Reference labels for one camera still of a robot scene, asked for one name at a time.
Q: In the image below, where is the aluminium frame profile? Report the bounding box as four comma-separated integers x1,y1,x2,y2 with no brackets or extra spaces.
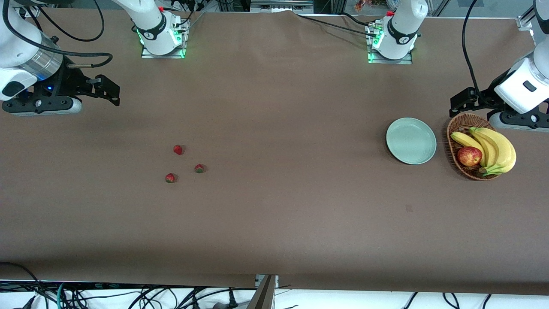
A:
250,0,314,13

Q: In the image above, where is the red apple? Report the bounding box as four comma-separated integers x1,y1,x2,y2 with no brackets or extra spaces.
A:
457,146,483,167

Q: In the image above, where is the black looped floor cable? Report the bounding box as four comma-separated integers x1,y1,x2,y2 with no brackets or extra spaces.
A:
0,261,52,309

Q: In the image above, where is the brown wicker basket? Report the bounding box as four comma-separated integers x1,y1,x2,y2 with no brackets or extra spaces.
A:
446,113,502,181

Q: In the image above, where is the black cable on table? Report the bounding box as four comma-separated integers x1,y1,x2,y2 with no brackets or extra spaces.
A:
294,12,380,37

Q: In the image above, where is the pale green round plate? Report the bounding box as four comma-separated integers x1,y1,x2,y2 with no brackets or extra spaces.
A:
386,118,437,165

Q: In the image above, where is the colourful background object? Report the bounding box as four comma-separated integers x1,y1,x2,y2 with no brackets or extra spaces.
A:
355,0,387,12

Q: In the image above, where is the yellow banana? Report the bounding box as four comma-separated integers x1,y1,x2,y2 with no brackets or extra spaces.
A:
470,127,501,169
450,132,488,168
472,127,517,177

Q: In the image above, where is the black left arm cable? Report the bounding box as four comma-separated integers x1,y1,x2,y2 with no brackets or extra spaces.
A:
462,0,482,97

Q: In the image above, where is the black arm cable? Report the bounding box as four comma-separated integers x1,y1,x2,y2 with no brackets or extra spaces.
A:
462,0,482,97
0,0,114,69

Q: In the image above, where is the brown table cover sheet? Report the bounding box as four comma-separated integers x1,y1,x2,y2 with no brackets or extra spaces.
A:
0,9,549,297

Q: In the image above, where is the brown wooden post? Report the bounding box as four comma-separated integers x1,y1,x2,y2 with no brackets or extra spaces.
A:
247,275,278,309

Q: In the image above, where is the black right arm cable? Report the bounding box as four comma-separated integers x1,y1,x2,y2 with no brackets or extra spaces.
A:
0,0,114,69

